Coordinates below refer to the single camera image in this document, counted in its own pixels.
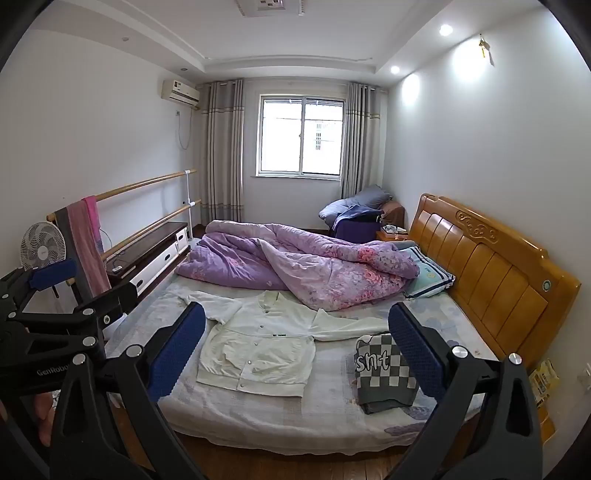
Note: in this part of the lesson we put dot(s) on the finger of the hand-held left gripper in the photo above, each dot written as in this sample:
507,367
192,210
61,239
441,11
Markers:
99,309
53,273

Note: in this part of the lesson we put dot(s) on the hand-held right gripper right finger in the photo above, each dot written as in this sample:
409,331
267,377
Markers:
418,355

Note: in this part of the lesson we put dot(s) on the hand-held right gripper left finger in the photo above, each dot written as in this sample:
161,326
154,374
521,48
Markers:
178,350

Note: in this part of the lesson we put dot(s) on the white jacket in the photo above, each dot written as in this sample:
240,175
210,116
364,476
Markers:
258,341

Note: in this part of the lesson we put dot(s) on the person's left hand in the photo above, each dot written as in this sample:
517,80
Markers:
44,415

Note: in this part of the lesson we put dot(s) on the white standing fan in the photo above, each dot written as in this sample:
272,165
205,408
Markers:
41,244

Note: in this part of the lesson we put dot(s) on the grey pink striped towel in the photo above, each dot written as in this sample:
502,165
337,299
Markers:
83,258

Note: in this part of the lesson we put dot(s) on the checkered folded garment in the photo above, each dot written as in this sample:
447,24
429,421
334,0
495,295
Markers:
383,374

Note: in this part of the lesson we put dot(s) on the dark-topped white cabinet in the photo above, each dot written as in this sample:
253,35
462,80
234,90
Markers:
152,258

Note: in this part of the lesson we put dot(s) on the bright pink cloth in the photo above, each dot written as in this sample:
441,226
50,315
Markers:
94,212

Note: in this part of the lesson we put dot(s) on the striped pillow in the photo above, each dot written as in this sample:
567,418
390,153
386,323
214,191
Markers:
429,277

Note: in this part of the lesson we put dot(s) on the wooden headboard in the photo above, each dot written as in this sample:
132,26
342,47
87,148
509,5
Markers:
498,286

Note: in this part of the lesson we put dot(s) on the bed with floral sheet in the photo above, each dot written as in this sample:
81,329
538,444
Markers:
323,410

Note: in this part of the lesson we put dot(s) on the wooden nightstand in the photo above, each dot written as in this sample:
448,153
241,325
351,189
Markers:
392,236

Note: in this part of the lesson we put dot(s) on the purple floral quilt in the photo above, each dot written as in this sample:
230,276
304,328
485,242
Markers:
323,272

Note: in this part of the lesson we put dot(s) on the yellow packet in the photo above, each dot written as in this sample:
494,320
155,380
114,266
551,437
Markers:
545,374

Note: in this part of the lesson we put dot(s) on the dark purple suitcase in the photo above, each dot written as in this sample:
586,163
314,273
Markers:
360,233

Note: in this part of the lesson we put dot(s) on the brown cushioned chair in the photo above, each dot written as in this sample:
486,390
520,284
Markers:
396,212

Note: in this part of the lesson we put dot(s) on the indigo cloth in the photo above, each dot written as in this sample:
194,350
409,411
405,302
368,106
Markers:
358,213

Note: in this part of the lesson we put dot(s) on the grey-blue bedding bundle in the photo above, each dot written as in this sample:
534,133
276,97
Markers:
355,198

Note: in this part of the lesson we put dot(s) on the grey striped curtain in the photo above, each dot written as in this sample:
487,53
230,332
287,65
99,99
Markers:
362,138
224,152

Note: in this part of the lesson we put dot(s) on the white air conditioner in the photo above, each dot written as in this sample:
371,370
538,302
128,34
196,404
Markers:
180,92

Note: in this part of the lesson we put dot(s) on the window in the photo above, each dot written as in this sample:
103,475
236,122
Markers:
302,136

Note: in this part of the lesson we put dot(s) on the square ceiling lamp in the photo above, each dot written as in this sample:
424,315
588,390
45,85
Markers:
268,7

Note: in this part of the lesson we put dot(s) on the wooden double-rail barre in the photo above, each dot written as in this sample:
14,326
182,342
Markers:
188,221

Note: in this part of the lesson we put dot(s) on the hanging wall ornament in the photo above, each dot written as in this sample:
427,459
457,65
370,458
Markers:
485,48

